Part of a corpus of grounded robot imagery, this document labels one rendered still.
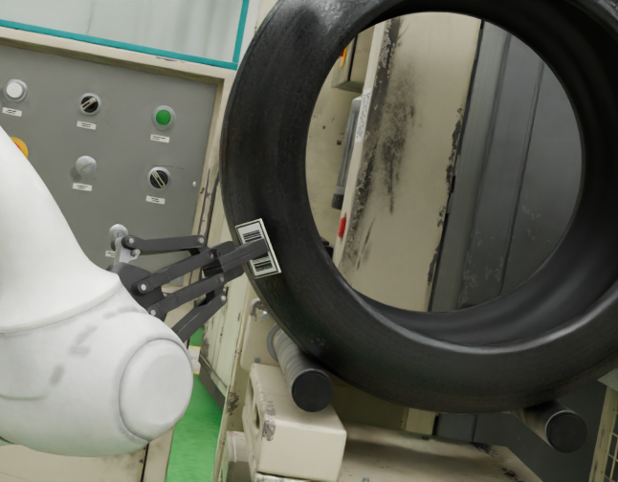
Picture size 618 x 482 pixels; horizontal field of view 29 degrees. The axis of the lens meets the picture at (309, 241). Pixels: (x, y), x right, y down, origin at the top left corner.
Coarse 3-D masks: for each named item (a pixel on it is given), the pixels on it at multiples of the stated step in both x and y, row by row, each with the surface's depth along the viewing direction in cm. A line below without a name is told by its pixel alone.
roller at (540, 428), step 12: (528, 408) 137; (540, 408) 134; (552, 408) 132; (564, 408) 131; (528, 420) 136; (540, 420) 132; (552, 420) 129; (564, 420) 129; (576, 420) 129; (540, 432) 132; (552, 432) 129; (564, 432) 129; (576, 432) 129; (552, 444) 129; (564, 444) 129; (576, 444) 129
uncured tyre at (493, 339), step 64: (320, 0) 124; (384, 0) 123; (448, 0) 151; (512, 0) 151; (576, 0) 125; (256, 64) 126; (320, 64) 123; (576, 64) 153; (256, 128) 124; (256, 192) 125; (320, 256) 125; (576, 256) 154; (320, 320) 126; (384, 320) 126; (448, 320) 154; (512, 320) 154; (576, 320) 128; (384, 384) 129; (448, 384) 127; (512, 384) 128; (576, 384) 131
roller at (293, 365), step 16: (288, 352) 141; (304, 352) 138; (288, 368) 134; (304, 368) 128; (320, 368) 129; (288, 384) 130; (304, 384) 126; (320, 384) 126; (304, 400) 126; (320, 400) 126
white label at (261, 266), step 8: (248, 224) 126; (256, 224) 125; (240, 232) 127; (248, 232) 126; (256, 232) 125; (264, 232) 125; (240, 240) 127; (248, 240) 127; (272, 248) 125; (264, 256) 126; (272, 256) 125; (256, 264) 127; (264, 264) 126; (272, 264) 125; (256, 272) 127; (264, 272) 127; (272, 272) 126; (280, 272) 125
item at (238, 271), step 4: (236, 268) 122; (240, 268) 123; (228, 272) 121; (232, 272) 122; (236, 272) 122; (240, 272) 123; (244, 272) 123; (208, 276) 121; (228, 276) 121; (232, 276) 122; (236, 276) 122; (228, 280) 121; (224, 284) 121; (220, 288) 120; (212, 292) 120; (216, 292) 120; (220, 292) 120; (208, 296) 120; (212, 296) 120; (208, 300) 120
